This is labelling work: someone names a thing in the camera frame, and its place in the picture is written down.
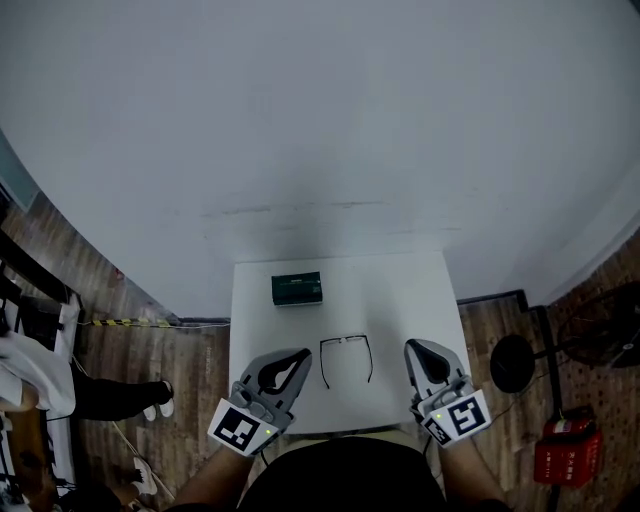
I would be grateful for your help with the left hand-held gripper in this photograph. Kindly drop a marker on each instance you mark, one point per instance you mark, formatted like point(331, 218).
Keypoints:
point(235, 427)

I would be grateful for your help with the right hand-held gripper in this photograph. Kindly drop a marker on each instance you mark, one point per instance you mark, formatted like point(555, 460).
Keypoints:
point(465, 415)

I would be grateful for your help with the black eyeglasses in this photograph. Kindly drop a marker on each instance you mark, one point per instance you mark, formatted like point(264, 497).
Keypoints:
point(345, 339)

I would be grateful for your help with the person's right forearm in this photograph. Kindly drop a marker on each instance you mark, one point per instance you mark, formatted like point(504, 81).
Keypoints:
point(470, 470)

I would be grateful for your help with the person's left forearm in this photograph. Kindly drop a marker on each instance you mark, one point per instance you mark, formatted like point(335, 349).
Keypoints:
point(215, 480)

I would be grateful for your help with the black standing fan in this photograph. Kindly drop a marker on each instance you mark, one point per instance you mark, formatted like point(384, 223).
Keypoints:
point(511, 362)

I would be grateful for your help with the person's khaki trousers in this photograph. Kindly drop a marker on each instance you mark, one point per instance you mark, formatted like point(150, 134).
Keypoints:
point(385, 434)

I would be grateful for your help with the white table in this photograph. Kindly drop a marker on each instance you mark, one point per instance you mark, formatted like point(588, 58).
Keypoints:
point(490, 297)

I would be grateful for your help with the dark green box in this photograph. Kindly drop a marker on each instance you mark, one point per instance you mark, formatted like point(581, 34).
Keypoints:
point(296, 288)

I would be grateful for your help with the person's black shirt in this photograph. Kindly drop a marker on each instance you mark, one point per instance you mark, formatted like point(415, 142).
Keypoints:
point(345, 480)

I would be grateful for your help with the red fire extinguisher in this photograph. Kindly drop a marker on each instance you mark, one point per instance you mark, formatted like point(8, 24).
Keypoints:
point(567, 422)

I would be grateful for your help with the yellow black striped tape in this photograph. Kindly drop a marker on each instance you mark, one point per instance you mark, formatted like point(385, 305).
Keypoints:
point(130, 322)

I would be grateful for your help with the red fire extinguisher box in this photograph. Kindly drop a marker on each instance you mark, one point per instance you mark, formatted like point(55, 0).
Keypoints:
point(567, 460)

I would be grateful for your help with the brown wooden board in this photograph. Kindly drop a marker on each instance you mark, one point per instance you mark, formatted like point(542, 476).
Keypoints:
point(27, 455)

